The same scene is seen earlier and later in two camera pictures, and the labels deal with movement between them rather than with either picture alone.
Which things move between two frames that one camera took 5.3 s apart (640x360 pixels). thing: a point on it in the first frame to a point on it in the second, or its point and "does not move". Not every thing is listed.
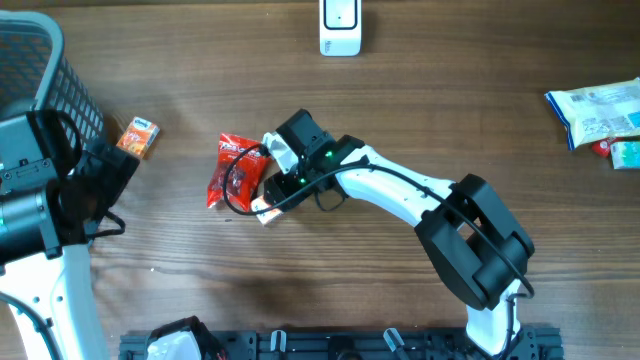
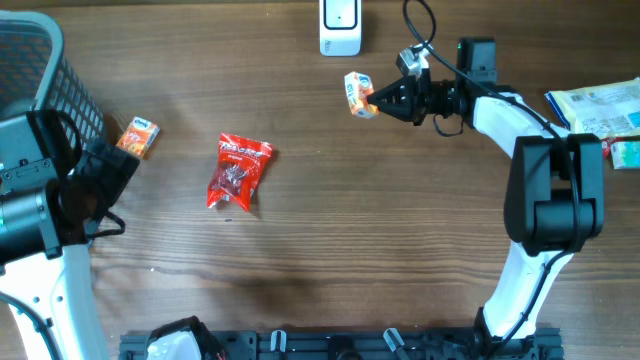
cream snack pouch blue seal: (600, 111) does not move
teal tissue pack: (625, 154) does not move
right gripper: (286, 193) to (415, 97)
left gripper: (115, 177) does not move
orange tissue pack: (139, 137) does not move
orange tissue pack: (267, 217) to (358, 85)
